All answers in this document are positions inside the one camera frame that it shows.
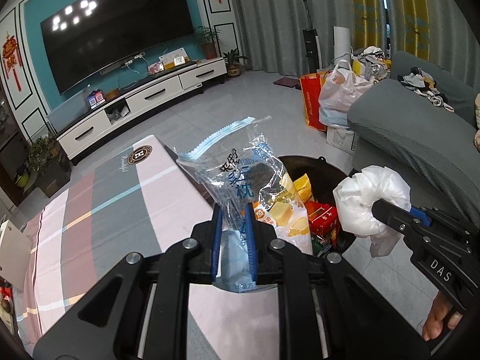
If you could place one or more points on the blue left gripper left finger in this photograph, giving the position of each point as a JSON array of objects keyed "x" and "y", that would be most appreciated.
[{"x": 216, "y": 241}]

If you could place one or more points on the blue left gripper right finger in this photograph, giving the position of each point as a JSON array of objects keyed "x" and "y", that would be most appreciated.
[{"x": 250, "y": 232}]

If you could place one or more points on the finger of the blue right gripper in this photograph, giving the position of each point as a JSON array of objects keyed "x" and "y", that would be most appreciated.
[{"x": 420, "y": 216}]

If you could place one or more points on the clear blue printed bag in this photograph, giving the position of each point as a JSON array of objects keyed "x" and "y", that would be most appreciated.
[{"x": 237, "y": 167}]

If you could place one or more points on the yellow snack bag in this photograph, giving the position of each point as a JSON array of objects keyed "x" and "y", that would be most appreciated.
[{"x": 302, "y": 187}]

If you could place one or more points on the red cigarette box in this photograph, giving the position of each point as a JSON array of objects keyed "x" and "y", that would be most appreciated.
[{"x": 322, "y": 219}]

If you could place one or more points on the black round trash bin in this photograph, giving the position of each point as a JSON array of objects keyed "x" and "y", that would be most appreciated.
[{"x": 324, "y": 178}]

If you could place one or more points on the person right hand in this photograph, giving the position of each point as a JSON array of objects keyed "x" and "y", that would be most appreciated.
[{"x": 438, "y": 318}]

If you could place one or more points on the striped patchwork table cloth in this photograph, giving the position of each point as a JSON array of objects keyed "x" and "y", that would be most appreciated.
[{"x": 138, "y": 201}]

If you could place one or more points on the grey sofa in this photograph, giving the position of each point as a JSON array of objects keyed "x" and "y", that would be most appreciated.
[{"x": 430, "y": 147}]

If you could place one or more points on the pile of clothes on sofa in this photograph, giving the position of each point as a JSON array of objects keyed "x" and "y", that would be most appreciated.
[{"x": 424, "y": 85}]

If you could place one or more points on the white tv cabinet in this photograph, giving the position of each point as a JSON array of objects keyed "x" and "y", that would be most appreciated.
[{"x": 117, "y": 113}]

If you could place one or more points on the red paper shopping bag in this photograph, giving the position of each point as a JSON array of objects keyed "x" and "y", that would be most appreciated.
[{"x": 310, "y": 86}]

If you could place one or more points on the small potted floor plant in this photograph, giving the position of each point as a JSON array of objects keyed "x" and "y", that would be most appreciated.
[{"x": 232, "y": 61}]

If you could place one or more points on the white pink plastic bag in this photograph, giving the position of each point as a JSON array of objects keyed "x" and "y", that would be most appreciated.
[{"x": 342, "y": 87}]

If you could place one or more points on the potted plant by curtain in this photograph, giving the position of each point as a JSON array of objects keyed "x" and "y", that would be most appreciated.
[{"x": 207, "y": 38}]

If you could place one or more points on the black upright vacuum cleaner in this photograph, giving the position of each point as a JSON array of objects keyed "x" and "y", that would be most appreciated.
[{"x": 311, "y": 42}]

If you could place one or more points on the green plants left shelf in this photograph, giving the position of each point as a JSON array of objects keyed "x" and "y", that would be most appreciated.
[{"x": 46, "y": 152}]

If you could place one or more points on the grey curtain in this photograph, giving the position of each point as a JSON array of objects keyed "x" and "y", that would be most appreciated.
[{"x": 271, "y": 32}]

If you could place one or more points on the white storage box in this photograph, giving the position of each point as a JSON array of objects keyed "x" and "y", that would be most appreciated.
[{"x": 15, "y": 250}]

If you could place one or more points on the large black television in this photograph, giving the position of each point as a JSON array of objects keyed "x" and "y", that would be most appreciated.
[{"x": 90, "y": 35}]

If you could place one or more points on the red chinese knot decoration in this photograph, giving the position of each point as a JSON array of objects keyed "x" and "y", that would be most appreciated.
[{"x": 11, "y": 60}]

